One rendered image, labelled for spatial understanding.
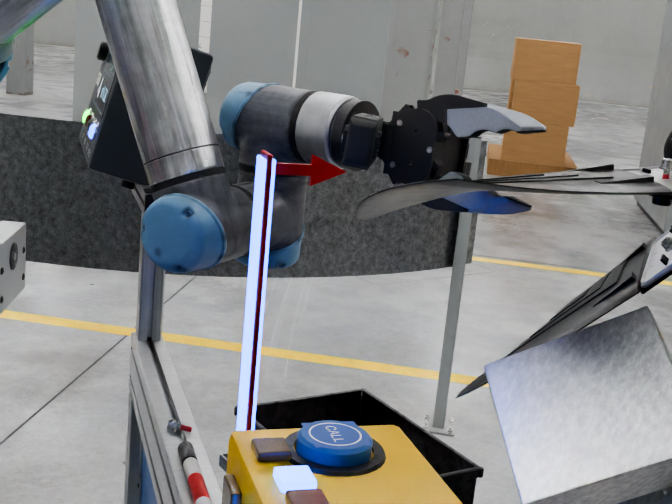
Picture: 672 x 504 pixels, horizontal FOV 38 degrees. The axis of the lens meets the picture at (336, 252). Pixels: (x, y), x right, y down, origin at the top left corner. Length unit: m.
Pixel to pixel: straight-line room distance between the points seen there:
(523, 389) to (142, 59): 0.46
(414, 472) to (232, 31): 6.64
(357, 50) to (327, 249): 4.21
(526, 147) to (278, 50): 2.91
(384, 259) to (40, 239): 0.99
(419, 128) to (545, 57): 8.03
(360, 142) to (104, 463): 2.14
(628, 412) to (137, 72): 0.53
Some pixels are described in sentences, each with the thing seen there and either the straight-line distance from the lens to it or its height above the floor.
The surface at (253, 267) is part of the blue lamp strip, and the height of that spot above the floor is 1.11.
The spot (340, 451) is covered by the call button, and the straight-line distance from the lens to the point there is 0.51.
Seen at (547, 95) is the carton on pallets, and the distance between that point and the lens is 8.96.
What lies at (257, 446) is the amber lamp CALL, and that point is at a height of 1.08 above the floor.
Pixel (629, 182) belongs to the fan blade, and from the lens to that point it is 0.82.
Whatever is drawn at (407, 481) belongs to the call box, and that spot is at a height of 1.07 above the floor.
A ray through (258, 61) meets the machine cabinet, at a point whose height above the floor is 0.91.
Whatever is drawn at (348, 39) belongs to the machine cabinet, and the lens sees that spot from 6.93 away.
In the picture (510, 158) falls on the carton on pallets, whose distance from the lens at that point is 9.02.
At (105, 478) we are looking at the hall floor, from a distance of 2.82.
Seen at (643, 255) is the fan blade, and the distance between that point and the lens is 0.99.
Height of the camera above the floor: 1.30
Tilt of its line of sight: 14 degrees down
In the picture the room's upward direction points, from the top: 6 degrees clockwise
